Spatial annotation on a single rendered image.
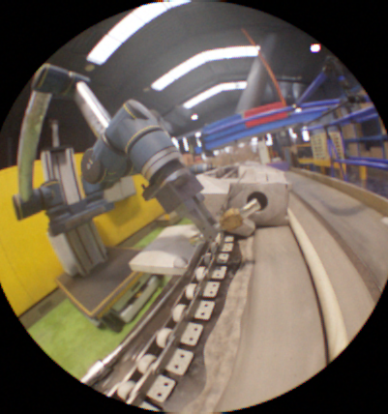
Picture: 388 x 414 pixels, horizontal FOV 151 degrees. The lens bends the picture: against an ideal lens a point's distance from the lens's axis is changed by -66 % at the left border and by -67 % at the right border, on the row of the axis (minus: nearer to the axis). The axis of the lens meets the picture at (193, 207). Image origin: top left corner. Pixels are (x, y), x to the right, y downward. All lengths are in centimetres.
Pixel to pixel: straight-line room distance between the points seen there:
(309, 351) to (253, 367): 9
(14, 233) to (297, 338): 232
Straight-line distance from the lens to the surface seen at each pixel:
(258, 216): 57
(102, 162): 43
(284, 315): 32
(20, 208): 125
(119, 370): 32
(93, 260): 187
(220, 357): 29
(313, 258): 40
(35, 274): 227
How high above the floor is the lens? 102
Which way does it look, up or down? 13 degrees down
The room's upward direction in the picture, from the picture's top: 15 degrees counter-clockwise
